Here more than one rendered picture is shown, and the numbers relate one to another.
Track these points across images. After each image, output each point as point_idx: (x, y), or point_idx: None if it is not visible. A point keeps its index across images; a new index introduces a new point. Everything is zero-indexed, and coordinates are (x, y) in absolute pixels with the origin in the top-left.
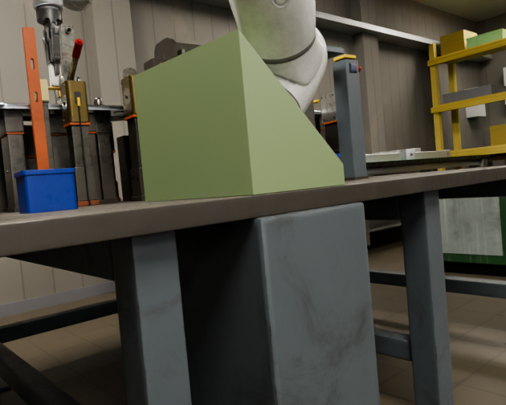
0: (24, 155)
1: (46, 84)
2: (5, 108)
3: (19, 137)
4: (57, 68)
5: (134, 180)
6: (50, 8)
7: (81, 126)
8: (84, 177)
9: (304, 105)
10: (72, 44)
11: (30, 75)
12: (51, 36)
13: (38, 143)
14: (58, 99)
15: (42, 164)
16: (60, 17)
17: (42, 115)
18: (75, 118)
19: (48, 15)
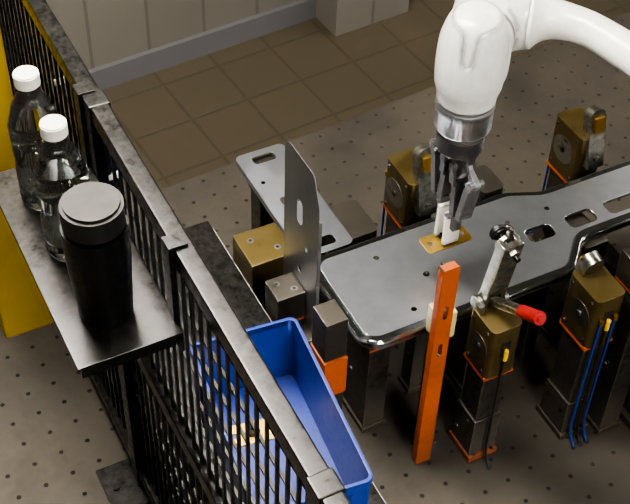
0: (387, 367)
1: (455, 318)
2: (369, 313)
3: (386, 349)
4: (457, 225)
5: (551, 400)
6: (471, 145)
7: (500, 381)
8: (484, 429)
9: None
10: (513, 265)
11: (438, 328)
12: (458, 179)
13: (429, 400)
14: (420, 175)
15: (427, 420)
16: (483, 145)
17: (443, 367)
18: (494, 373)
19: (465, 157)
